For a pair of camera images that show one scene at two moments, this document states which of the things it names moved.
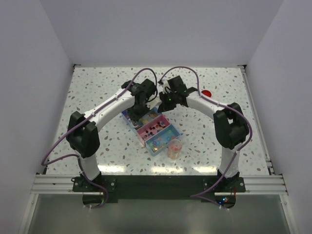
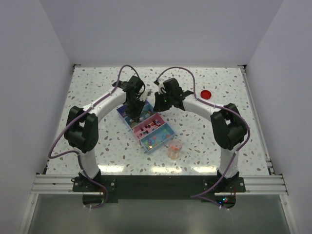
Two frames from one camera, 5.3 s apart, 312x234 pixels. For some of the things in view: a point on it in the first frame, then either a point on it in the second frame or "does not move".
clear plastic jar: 174,149 does not move
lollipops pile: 152,130 → 146,128
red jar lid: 206,93 does not move
